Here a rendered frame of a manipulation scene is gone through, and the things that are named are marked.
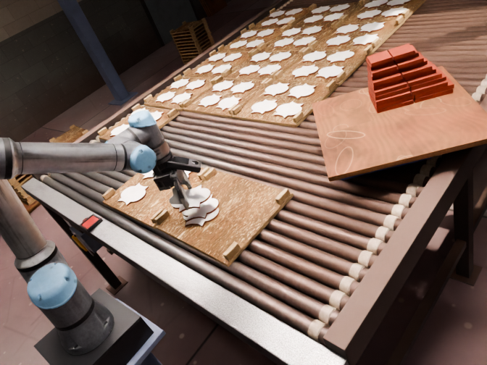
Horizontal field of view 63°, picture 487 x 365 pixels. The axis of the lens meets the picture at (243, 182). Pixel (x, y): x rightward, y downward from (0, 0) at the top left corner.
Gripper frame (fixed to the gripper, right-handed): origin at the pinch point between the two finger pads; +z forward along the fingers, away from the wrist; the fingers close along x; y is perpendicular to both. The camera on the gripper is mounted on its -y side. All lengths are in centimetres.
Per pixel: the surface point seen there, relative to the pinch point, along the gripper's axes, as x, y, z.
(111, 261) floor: -96, 117, 103
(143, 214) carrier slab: -10.7, 25.0, 8.8
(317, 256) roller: 31, -38, 10
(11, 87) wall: -436, 333, 36
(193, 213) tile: -0.1, 1.9, 7.0
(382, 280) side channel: 47, -53, 7
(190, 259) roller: 19.5, 2.5, 10.3
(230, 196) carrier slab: -5.8, -11.9, 8.5
